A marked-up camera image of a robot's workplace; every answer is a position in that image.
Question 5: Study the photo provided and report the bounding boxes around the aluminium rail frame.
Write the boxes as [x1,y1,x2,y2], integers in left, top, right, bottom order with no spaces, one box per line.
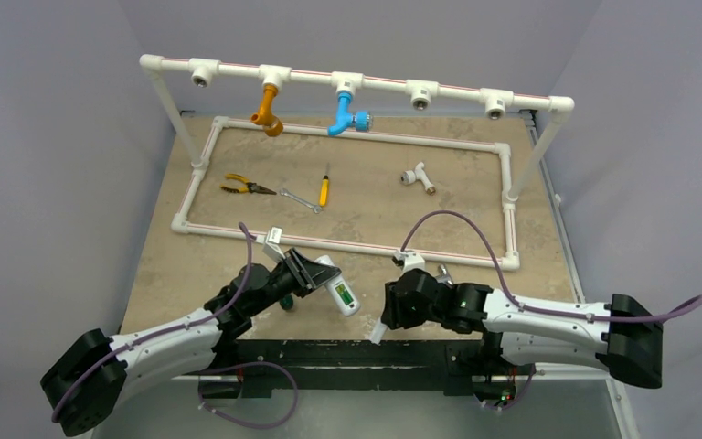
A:
[75,110,640,439]

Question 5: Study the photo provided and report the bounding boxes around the yellow screwdriver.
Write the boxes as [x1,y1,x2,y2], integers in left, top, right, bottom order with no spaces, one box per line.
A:
[319,163,331,208]

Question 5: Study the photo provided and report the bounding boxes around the white PVC pipe frame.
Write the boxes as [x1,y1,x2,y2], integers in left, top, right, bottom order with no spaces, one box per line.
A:
[139,54,575,272]

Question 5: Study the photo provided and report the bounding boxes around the silver wrench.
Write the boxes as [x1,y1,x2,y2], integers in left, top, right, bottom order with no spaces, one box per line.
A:
[279,188,323,214]

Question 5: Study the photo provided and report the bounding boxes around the yellow handled pliers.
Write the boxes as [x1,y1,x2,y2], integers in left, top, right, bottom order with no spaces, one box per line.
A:
[220,173,277,195]

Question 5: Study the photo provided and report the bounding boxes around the green AA battery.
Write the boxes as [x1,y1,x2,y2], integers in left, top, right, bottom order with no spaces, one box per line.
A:
[335,284,355,306]

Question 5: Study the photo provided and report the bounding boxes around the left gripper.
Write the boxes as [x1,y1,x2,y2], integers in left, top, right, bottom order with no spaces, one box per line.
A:
[246,248,339,316]

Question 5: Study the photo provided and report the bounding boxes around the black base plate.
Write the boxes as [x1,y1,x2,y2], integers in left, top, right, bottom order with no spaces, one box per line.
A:
[177,338,537,402]

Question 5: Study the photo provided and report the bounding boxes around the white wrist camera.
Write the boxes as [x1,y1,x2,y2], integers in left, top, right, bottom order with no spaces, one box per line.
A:
[392,250,426,274]
[256,226,285,263]

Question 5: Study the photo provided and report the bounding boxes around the white battery cover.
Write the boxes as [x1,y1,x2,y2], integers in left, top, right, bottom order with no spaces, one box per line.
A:
[369,321,388,345]

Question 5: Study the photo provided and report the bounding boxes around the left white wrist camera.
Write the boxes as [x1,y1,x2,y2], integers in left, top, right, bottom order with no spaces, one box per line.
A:
[256,226,285,263]

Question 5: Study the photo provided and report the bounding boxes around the white plastic faucet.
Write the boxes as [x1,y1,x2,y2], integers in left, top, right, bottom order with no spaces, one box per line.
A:
[399,162,436,196]

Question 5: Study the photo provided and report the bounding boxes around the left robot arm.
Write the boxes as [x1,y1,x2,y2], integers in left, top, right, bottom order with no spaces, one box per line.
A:
[40,249,342,437]

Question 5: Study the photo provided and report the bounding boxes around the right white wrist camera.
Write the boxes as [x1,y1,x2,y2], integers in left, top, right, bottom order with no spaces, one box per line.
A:
[392,250,426,274]

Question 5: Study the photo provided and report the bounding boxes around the blue plastic faucet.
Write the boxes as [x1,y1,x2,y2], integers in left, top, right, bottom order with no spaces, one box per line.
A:
[326,91,374,136]

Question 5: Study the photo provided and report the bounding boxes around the green stubby screwdriver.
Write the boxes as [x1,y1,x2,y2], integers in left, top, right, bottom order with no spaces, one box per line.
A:
[279,294,294,312]

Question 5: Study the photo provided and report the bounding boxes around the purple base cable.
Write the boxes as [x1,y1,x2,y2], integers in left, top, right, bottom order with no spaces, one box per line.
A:
[197,359,301,430]

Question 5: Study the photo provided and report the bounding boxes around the white remote control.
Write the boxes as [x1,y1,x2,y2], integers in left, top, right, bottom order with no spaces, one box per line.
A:
[322,274,361,317]

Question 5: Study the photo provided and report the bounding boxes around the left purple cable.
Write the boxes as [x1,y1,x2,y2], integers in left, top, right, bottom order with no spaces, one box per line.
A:
[50,221,261,424]

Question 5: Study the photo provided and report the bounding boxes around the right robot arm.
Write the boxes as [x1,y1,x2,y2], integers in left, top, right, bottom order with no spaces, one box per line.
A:
[380,269,664,389]

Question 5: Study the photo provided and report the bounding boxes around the orange plastic faucet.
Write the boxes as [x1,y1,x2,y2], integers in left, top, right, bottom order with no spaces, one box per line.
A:
[250,84,283,137]

